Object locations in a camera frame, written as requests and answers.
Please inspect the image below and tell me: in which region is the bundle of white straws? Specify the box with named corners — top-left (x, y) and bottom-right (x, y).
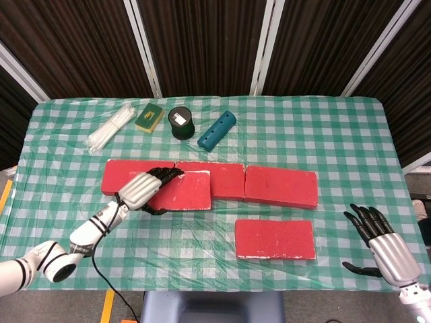
top-left (87, 102), bottom-right (136, 155)

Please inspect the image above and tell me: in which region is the teal half-cylinder holder with holes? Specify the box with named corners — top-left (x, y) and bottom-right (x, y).
top-left (197, 110), bottom-right (237, 151)

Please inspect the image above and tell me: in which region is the green white checked tablecloth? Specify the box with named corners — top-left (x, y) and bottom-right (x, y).
top-left (7, 96), bottom-right (426, 292)

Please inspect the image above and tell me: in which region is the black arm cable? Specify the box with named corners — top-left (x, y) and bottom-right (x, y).
top-left (88, 192), bottom-right (141, 323)

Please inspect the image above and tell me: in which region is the dark folding partition screen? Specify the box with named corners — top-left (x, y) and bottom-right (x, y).
top-left (0, 0), bottom-right (431, 172)

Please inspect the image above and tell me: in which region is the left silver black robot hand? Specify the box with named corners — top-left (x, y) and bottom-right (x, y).
top-left (117, 166), bottom-right (185, 216)

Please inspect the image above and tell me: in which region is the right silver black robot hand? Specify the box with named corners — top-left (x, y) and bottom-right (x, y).
top-left (342, 203), bottom-right (424, 287)

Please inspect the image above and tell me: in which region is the green and yellow sponge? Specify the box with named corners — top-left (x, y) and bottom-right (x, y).
top-left (134, 103), bottom-right (165, 133)

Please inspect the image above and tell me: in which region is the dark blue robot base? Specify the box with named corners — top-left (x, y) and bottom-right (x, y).
top-left (139, 291), bottom-right (286, 323)

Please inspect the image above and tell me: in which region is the white shoe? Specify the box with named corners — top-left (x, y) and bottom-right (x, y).
top-left (412, 199), bottom-right (431, 223)

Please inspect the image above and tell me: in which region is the red brick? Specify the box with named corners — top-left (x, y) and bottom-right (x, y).
top-left (234, 219), bottom-right (317, 260)
top-left (174, 161), bottom-right (246, 199)
top-left (242, 164), bottom-right (320, 210)
top-left (101, 159), bottom-right (176, 196)
top-left (129, 170), bottom-right (212, 212)

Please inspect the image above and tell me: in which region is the black mesh cup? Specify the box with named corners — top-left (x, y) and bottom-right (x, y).
top-left (167, 106), bottom-right (196, 140)

